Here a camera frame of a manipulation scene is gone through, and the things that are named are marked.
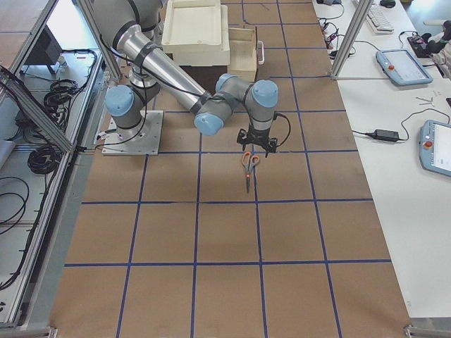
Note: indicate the aluminium frame post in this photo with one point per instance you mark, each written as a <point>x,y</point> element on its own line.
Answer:
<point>353,29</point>

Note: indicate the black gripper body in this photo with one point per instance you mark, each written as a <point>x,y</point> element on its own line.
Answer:
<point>258,135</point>

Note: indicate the blue teach pendant near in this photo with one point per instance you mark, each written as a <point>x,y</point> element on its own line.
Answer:
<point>435,147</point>

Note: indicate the wooden drawer with white handle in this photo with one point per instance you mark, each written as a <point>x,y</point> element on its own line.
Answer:
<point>244,60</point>

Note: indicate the blue teach pendant far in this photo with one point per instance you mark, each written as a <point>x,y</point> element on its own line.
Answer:
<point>402,67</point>

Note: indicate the black power brick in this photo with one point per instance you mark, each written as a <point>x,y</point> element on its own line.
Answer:
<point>386,135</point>

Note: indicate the orange grey scissors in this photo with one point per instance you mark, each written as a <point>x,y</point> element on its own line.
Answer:
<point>249,162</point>

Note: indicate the blue teach pendant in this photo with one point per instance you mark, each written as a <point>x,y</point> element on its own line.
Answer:
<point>435,147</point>
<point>402,67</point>

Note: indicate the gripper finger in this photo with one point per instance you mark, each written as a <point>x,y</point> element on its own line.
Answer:
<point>270,146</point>
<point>242,138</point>

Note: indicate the dark brown drawer cabinet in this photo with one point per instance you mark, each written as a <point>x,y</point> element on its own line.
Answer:
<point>205,76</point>

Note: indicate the cream plastic tray lid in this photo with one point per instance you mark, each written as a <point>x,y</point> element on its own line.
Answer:
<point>195,33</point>

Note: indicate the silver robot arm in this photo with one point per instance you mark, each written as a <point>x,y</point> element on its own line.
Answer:
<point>126,27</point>

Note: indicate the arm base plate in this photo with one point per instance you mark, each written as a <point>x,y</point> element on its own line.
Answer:
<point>140,140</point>

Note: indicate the white keyboard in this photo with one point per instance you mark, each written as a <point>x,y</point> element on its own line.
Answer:
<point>378,22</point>

